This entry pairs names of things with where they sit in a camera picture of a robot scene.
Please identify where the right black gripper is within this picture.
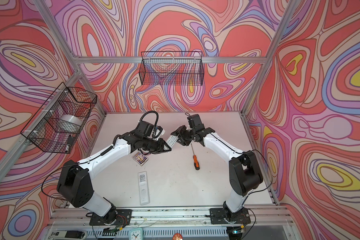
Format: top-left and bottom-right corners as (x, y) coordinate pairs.
(170, 124), (196, 146)

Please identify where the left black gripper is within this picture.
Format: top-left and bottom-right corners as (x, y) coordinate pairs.
(142, 138), (173, 155)

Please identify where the orange handled screwdriver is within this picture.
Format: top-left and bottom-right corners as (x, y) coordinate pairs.
(191, 145), (200, 171)

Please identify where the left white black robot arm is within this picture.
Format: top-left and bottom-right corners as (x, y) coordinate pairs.
(57, 132), (178, 225)

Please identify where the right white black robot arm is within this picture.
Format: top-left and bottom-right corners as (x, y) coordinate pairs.
(167, 126), (264, 225)

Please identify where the white remote near front edge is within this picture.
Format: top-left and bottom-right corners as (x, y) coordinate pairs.
(138, 172), (150, 206)

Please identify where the purple card box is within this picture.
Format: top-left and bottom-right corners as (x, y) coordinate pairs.
(133, 152), (149, 166)

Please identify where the red round button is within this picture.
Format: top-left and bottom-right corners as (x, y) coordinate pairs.
(172, 233), (183, 240)

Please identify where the small white clock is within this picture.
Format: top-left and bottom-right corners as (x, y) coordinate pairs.
(129, 228), (144, 240)

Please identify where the white tape roll in basket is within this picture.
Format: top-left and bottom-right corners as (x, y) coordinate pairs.
(57, 115), (83, 134)

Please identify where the black wire basket on back wall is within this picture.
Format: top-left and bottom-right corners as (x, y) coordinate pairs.
(139, 51), (205, 86)

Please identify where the black wire basket on wall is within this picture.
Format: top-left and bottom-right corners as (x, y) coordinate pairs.
(21, 83), (98, 154)
(139, 51), (205, 86)

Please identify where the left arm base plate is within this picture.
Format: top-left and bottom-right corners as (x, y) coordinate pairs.
(90, 209), (133, 227)

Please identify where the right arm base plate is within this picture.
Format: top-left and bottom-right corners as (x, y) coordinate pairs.
(208, 208), (251, 226)

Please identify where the black wire basket on left wall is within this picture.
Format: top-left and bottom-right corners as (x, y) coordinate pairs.
(21, 83), (98, 154)

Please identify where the black white device on rail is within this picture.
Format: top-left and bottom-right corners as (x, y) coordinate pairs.
(48, 230), (87, 240)

